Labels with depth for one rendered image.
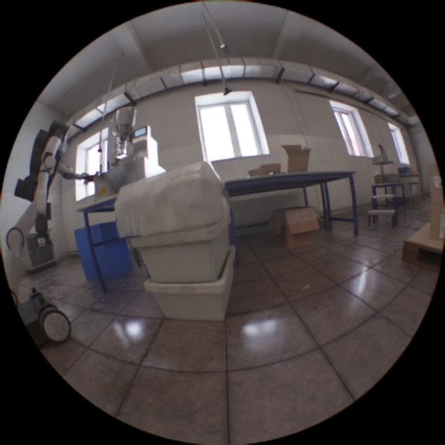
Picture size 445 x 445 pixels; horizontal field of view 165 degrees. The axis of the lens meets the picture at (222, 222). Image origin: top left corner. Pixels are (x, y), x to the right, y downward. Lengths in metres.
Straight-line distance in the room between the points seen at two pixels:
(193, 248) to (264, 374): 0.53
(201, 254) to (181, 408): 0.57
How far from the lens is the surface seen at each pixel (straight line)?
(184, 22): 4.23
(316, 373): 0.59
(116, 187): 1.37
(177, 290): 0.69
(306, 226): 1.66
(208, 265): 0.62
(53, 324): 1.05
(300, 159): 1.74
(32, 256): 3.92
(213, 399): 0.56
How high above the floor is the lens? 0.52
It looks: 5 degrees down
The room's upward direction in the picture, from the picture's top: 9 degrees counter-clockwise
